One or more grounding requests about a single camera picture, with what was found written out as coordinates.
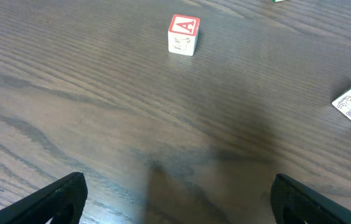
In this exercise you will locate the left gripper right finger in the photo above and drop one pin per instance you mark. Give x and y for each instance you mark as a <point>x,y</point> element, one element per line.
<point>293,202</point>

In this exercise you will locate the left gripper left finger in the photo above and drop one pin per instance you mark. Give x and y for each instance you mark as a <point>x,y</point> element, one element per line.
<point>62,201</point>

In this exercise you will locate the red letter A block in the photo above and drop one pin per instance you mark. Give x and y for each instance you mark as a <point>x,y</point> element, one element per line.
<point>183,34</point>

